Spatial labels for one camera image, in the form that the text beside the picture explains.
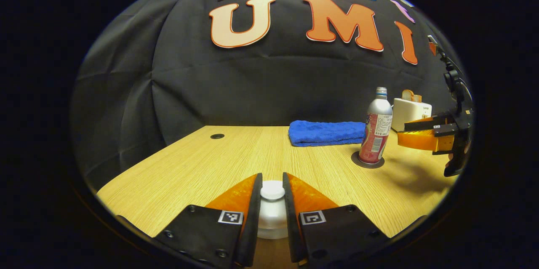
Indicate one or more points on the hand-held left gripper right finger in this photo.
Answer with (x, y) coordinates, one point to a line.
(289, 227)

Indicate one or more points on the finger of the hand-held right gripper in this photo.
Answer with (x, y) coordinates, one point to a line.
(421, 139)
(425, 122)

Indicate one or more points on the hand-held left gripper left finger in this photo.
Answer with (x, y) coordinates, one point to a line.
(254, 218)

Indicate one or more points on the silver water bottle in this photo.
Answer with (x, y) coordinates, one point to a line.
(377, 130)

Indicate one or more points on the dark round coaster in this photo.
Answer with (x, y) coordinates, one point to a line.
(356, 160)

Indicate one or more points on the white toaster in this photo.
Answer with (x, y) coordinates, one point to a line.
(410, 113)

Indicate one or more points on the blue towel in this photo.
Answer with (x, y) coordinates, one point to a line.
(324, 132)

